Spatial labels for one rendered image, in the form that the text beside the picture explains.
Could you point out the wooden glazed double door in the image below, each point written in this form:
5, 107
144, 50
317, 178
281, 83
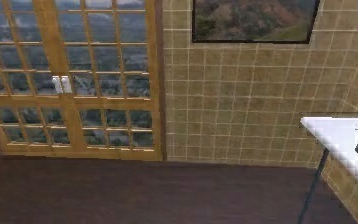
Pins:
70, 103

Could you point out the black framed landscape picture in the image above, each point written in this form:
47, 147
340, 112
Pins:
253, 20

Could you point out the white table with black legs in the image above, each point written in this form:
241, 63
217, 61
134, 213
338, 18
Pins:
340, 140

